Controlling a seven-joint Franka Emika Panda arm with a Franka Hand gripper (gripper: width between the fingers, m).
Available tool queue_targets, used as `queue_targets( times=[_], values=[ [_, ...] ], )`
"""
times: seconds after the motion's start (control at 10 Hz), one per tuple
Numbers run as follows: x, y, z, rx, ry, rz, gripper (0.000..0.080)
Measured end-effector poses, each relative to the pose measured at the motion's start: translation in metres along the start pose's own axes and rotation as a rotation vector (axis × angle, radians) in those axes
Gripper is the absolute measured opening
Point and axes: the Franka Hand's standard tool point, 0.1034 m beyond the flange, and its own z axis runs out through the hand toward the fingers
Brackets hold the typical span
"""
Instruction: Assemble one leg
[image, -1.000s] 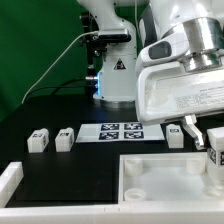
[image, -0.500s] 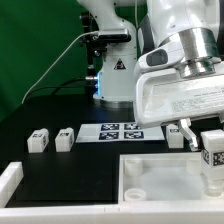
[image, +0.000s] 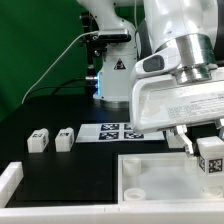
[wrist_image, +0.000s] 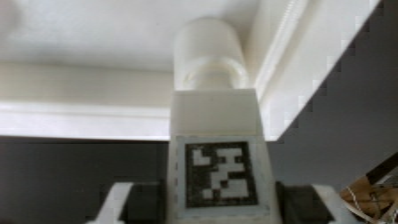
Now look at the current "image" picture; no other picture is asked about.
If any white U-shaped obstacle fence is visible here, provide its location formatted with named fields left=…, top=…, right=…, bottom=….
left=0, top=162, right=224, bottom=224

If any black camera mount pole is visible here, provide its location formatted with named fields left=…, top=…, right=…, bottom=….
left=80, top=11, right=106, bottom=80

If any white marker sheet with tags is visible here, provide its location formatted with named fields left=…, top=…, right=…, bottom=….
left=76, top=123, right=164, bottom=143

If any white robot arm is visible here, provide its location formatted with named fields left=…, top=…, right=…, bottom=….
left=77, top=0, right=224, bottom=155

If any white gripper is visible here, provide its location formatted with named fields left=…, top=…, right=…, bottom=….
left=129, top=56, right=224, bottom=157

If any silver camera on base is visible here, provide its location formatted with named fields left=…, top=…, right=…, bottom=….
left=97, top=29, right=131, bottom=43

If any white cable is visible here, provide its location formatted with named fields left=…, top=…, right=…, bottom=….
left=21, top=0, right=139, bottom=105

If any black cable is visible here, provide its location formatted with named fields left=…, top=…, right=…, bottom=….
left=25, top=77, right=99, bottom=101

